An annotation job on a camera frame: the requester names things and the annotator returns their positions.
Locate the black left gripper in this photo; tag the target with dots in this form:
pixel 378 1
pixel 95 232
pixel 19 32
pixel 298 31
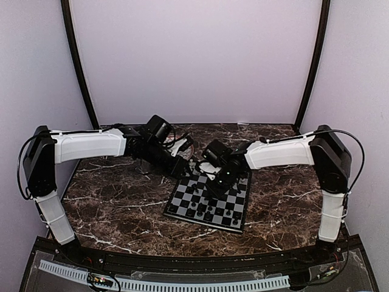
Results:
pixel 177 168

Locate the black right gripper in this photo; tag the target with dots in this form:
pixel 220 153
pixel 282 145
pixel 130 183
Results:
pixel 217 191

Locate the black white chess board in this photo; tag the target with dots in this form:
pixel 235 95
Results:
pixel 189 201

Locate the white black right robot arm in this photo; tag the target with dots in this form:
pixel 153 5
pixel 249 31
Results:
pixel 318 157

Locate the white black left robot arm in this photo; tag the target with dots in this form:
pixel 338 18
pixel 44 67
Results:
pixel 52 157

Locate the fallen black chess rook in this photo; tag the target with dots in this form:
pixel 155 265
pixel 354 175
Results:
pixel 192 189

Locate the floral patterned ceramic plate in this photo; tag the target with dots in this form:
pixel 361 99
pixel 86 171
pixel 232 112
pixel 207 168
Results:
pixel 186 150

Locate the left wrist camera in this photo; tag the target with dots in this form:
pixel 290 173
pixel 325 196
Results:
pixel 158 129

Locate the white slotted cable duct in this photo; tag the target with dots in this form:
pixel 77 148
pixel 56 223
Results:
pixel 147 281

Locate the black front frame rail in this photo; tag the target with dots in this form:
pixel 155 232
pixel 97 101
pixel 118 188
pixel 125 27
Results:
pixel 294 260

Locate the black left corner frame post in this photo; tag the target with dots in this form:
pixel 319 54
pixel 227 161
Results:
pixel 75 56

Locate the black corner frame post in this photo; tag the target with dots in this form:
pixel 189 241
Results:
pixel 75 56
pixel 313 69

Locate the black right corner frame post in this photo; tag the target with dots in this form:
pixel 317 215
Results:
pixel 313 69

